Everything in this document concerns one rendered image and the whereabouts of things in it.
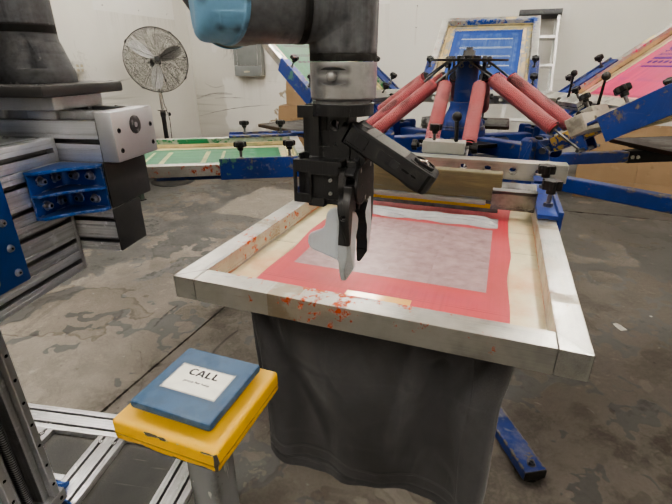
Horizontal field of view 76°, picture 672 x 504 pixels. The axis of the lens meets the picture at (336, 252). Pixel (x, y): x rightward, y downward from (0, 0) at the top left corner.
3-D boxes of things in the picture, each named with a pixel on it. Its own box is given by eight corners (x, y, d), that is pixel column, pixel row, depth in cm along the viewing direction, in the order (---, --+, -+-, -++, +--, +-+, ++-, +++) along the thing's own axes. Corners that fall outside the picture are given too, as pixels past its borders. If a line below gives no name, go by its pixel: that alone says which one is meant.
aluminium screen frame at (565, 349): (588, 382, 50) (596, 356, 49) (176, 296, 69) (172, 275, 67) (543, 199, 118) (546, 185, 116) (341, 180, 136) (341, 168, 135)
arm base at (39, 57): (-37, 83, 78) (-57, 21, 74) (30, 80, 91) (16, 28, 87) (38, 84, 75) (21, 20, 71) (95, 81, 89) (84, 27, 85)
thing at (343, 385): (481, 535, 77) (523, 333, 60) (259, 461, 91) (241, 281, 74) (482, 520, 80) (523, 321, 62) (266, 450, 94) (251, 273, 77)
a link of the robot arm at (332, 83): (384, 61, 50) (364, 61, 43) (383, 103, 52) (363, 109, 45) (324, 61, 53) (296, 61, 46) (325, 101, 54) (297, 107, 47)
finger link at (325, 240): (310, 274, 57) (316, 203, 55) (353, 281, 55) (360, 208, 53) (301, 278, 54) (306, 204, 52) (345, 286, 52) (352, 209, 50)
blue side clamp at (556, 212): (557, 244, 92) (564, 212, 89) (532, 241, 93) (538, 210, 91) (547, 204, 118) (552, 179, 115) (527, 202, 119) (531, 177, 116)
